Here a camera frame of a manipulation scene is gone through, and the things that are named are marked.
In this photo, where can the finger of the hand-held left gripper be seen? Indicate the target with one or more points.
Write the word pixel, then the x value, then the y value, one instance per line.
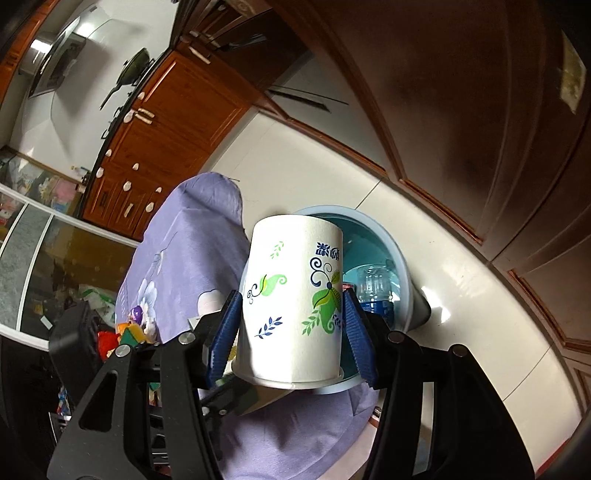
pixel 205 323
pixel 221 401

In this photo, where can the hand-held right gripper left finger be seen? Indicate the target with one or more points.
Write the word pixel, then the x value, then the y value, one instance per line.
pixel 225 334

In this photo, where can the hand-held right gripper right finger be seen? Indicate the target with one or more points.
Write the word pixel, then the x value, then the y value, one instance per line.
pixel 359 339

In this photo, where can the tan cardboard piece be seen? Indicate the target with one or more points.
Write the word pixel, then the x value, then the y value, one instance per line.
pixel 265 397

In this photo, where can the white floral paper cup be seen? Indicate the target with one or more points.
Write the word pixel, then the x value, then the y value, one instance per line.
pixel 291 300

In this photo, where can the blue trash bin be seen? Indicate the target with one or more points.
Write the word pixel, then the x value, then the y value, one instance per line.
pixel 355 240

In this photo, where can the white green plastic bag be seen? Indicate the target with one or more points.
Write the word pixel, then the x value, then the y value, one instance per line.
pixel 99 297

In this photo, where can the clear plastic bottle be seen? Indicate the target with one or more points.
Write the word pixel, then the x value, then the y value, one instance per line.
pixel 376 286

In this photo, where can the colourful toy figures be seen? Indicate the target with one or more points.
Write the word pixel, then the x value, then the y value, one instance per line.
pixel 131 328

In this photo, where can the purple floral tablecloth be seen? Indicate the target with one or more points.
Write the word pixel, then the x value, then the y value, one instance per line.
pixel 194 240

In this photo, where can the glass sliding door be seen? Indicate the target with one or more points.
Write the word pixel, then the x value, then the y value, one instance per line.
pixel 27 258

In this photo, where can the wooden kitchen base cabinets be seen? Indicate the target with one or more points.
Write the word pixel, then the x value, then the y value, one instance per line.
pixel 184 106

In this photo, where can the dark wooden door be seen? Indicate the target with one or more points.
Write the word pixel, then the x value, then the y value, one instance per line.
pixel 438 115

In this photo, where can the dark frying pan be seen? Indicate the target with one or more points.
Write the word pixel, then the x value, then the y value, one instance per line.
pixel 136 67

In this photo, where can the steel range hood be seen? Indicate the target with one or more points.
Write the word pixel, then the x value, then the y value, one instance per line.
pixel 60 60

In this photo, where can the dark wooden cabinet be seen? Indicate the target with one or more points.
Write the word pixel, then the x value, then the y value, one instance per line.
pixel 258 46

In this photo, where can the yellowed paper sticker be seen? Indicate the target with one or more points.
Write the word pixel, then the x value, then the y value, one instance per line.
pixel 571 78

